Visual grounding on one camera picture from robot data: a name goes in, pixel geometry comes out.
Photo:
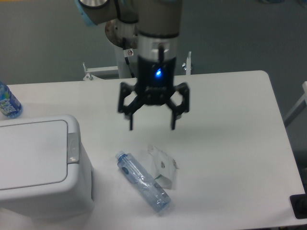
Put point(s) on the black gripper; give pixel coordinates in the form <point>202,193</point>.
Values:
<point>156,81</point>

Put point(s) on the white plastic trash can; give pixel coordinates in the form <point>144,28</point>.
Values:
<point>45,171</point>

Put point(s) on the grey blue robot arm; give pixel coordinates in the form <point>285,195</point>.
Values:
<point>158,25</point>

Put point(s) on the crumpled white paper wrapper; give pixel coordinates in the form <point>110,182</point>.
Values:
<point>165,167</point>

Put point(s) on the clear empty plastic bottle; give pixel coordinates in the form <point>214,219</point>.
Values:
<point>146,185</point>

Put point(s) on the blue labelled water bottle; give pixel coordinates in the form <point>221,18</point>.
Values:
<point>10,106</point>

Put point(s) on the black table clamp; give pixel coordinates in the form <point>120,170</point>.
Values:
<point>299,205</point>

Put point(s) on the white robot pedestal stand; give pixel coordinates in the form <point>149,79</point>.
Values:
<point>129,43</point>

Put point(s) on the white frame at right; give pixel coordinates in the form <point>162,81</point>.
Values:
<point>297,108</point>

